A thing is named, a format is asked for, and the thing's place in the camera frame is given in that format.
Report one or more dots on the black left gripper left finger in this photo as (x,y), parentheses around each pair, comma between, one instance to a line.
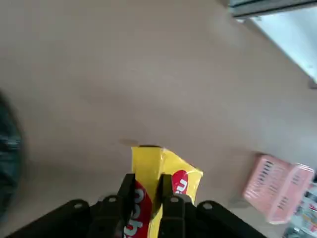
(99,218)

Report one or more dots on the aluminium frame post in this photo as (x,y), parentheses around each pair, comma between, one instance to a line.
(267,7)

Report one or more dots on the yellow biscuit box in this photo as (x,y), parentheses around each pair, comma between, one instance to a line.
(146,161)

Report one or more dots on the black plastic bag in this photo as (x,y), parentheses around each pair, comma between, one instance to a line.
(7,161)

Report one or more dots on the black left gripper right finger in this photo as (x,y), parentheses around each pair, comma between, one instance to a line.
(198,223)

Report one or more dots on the pink plastic basket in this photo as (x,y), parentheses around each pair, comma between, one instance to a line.
(272,188)

